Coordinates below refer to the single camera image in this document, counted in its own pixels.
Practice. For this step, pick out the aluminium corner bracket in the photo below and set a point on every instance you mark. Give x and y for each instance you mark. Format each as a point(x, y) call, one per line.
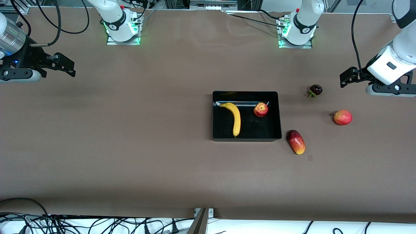
point(393, 18)

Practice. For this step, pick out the yellow banana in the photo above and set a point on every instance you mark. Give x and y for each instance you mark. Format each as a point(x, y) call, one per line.
point(237, 120)

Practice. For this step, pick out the large red apple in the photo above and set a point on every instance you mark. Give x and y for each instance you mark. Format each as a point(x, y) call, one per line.
point(343, 117)

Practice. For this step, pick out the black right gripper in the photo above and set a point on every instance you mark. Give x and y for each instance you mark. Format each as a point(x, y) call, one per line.
point(32, 58)

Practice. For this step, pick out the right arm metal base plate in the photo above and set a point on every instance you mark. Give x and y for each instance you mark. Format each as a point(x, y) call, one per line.
point(123, 43)

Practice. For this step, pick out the black plastic tray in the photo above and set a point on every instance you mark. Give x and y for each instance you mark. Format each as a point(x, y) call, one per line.
point(256, 130)

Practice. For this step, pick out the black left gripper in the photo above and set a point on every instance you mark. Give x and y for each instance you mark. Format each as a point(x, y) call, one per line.
point(360, 76)

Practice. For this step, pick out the silver post bracket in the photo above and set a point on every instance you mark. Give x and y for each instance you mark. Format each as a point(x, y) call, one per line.
point(211, 213)

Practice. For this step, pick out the grey metal post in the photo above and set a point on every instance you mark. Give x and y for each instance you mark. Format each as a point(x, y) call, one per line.
point(200, 224)

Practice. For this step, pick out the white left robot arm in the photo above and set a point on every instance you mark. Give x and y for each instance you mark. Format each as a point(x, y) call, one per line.
point(305, 19)

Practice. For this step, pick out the brown table cover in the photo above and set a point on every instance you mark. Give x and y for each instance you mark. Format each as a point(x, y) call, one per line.
point(130, 146)

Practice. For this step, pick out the aluminium frame profile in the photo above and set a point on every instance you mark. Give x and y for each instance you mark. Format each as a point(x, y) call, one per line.
point(13, 8)

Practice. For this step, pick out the small red apple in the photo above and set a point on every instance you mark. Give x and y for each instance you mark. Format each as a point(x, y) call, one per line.
point(261, 110)

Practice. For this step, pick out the dark purple mangosteen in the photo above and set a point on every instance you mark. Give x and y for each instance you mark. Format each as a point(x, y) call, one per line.
point(316, 89)

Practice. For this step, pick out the white power strip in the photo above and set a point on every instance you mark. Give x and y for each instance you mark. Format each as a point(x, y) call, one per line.
point(213, 6)

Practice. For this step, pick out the red yellow mango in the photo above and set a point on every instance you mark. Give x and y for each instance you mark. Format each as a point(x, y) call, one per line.
point(296, 142)

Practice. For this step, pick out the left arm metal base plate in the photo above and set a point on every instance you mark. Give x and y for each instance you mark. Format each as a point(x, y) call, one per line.
point(294, 46)

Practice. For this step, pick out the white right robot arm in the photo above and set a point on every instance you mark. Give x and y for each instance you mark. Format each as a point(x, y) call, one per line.
point(112, 13)

